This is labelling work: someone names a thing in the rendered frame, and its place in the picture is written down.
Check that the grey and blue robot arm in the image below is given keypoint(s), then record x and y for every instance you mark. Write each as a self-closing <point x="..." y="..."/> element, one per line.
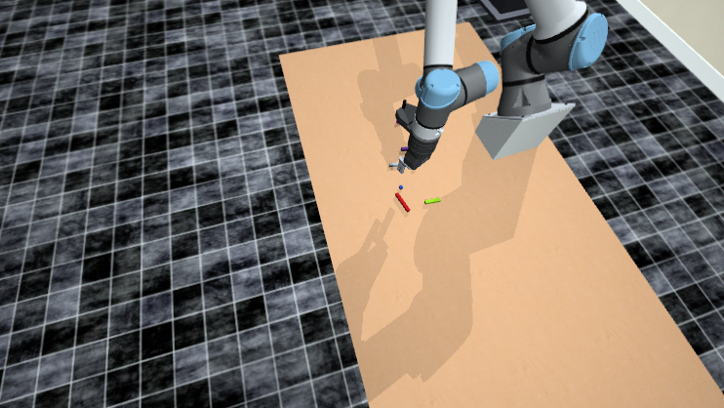
<point x="564" y="37"/>

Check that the red rod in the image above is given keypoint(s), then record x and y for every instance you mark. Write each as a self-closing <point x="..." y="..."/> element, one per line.
<point x="402" y="202"/>

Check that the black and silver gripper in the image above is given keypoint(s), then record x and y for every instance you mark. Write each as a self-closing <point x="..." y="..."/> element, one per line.
<point x="421" y="143"/>

